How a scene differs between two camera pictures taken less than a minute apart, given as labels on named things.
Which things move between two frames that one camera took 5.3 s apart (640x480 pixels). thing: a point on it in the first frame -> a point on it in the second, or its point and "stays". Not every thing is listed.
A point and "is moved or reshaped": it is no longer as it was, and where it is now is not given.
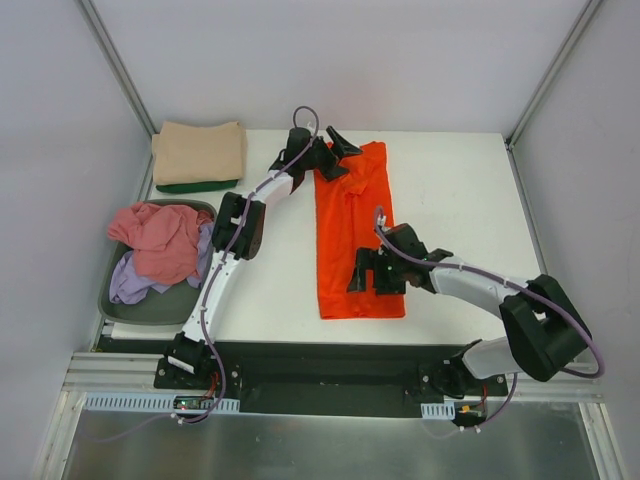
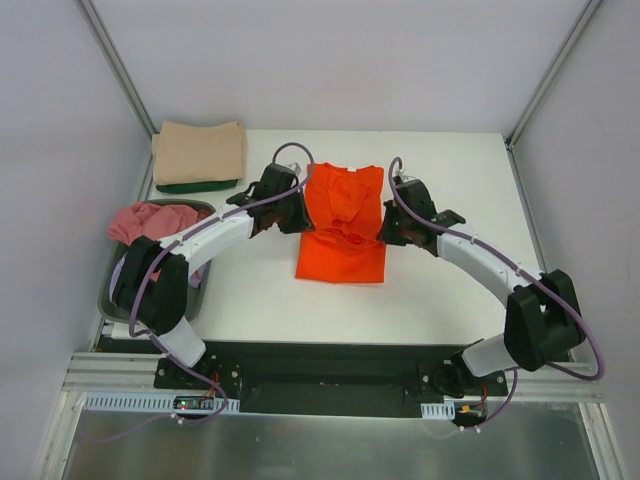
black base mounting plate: [325, 378] stays
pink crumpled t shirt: [165, 240] stays
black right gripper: [378, 271] -> [388, 230]
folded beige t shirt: [187, 154] stays
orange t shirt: [345, 224] is moved or reshaped
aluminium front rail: [89, 372] stays
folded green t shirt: [197, 187] stays
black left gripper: [327, 157] -> [298, 220]
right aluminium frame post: [578, 27] stays
